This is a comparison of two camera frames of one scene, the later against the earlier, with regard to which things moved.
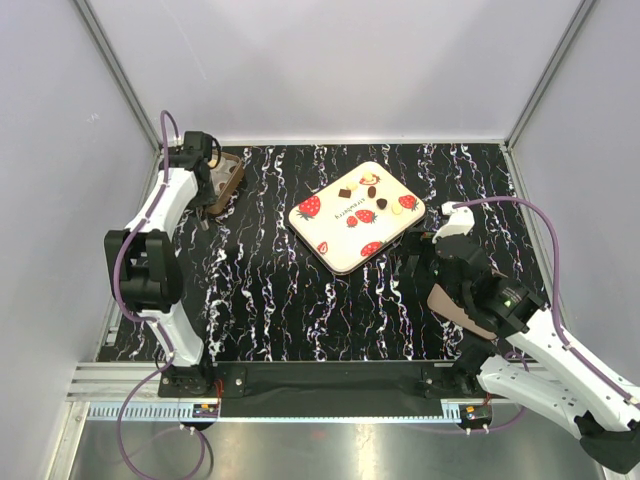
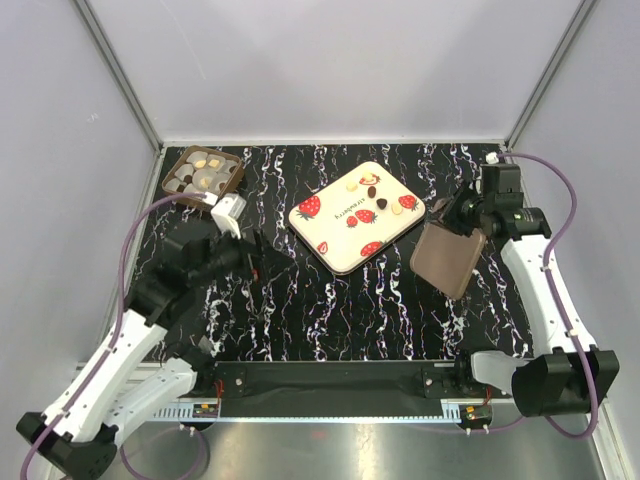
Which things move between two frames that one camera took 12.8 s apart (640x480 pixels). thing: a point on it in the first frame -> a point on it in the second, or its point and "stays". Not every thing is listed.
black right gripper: [417, 243] -> [447, 216]
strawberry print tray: [355, 216] stays
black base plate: [324, 389] stays
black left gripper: [205, 200] -> [257, 259]
